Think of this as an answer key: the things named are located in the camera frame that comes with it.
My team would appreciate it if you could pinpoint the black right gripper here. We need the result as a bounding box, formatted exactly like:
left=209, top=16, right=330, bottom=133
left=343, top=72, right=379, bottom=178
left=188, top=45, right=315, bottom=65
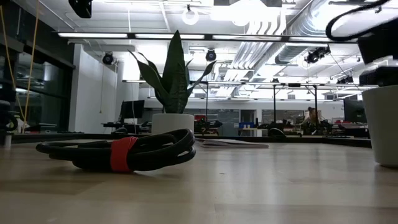
left=359, top=66, right=398, bottom=87

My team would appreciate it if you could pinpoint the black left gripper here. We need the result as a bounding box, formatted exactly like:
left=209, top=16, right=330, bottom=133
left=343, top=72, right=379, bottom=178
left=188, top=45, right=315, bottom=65
left=68, top=0, right=93, bottom=19

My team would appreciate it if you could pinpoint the black cable with red strap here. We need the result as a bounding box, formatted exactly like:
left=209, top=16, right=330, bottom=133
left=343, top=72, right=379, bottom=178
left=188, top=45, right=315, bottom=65
left=35, top=128, right=197, bottom=174

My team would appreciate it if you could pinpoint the grey plastic bin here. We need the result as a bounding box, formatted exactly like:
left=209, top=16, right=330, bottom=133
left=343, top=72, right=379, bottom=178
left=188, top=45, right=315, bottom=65
left=361, top=84, right=398, bottom=169

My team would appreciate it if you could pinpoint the person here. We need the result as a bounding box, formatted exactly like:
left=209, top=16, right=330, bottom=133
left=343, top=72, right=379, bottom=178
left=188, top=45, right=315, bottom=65
left=306, top=106, right=321, bottom=126

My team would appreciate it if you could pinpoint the black background monitor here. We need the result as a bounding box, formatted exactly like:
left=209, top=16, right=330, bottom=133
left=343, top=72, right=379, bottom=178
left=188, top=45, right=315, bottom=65
left=119, top=100, right=146, bottom=120

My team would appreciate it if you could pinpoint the green snake plant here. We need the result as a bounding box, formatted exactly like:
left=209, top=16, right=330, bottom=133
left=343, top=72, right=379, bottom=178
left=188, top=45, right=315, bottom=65
left=128, top=30, right=217, bottom=114

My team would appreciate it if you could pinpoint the white plant pot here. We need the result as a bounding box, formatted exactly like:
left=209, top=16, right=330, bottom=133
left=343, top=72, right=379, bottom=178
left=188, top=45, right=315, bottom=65
left=151, top=113, right=195, bottom=136

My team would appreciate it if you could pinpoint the brown notebook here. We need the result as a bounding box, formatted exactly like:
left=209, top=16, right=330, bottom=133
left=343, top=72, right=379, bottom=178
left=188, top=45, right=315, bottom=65
left=195, top=138, right=270, bottom=149

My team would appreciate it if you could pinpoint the yellow cable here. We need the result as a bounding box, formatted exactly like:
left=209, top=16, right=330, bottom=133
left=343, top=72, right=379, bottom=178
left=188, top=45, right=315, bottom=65
left=0, top=0, right=40, bottom=134

